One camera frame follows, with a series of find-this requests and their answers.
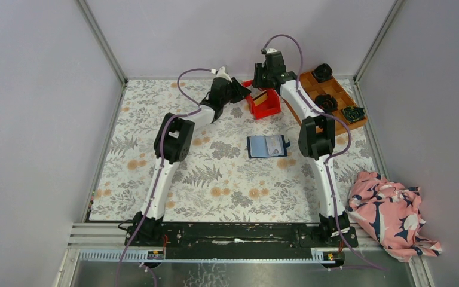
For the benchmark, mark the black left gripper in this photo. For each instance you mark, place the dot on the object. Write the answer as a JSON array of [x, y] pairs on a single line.
[[233, 91]]

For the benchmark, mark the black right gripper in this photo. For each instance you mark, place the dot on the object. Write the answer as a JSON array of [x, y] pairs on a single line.
[[259, 69]]

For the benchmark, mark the red plastic bin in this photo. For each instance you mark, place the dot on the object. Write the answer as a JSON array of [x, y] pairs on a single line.
[[270, 107]]

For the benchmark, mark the navy blue card holder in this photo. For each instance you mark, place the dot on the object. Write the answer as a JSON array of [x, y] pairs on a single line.
[[256, 147]]

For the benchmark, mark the silver credit card with chip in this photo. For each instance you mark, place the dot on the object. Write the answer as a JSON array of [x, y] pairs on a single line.
[[274, 145]]

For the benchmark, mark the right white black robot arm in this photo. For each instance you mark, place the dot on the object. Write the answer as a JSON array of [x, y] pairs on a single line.
[[316, 137]]

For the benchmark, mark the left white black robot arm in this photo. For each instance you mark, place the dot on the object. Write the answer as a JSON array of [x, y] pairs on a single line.
[[173, 142]]

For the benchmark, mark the gold card in bin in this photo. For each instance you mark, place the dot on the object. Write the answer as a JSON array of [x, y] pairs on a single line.
[[260, 99]]

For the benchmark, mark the rolled dark tie top left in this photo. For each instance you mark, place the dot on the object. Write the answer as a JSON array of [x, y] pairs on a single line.
[[322, 73]]

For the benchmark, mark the rolled dark tie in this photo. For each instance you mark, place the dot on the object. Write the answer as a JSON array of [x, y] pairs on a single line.
[[322, 73], [327, 103]]

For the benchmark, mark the rolled dark tie centre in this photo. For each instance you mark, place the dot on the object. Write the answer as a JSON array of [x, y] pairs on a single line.
[[327, 103]]

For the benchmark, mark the pink floral cloth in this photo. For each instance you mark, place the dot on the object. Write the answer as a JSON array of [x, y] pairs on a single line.
[[390, 213]]

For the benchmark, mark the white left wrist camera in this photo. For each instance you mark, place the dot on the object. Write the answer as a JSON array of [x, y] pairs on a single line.
[[221, 73]]

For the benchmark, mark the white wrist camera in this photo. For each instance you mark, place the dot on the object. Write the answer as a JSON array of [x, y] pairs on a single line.
[[221, 73], [269, 51]]

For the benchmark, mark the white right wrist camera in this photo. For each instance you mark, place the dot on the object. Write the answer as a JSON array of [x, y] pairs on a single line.
[[269, 51]]

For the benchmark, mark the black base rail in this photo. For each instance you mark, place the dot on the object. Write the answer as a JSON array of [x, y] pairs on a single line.
[[232, 241]]

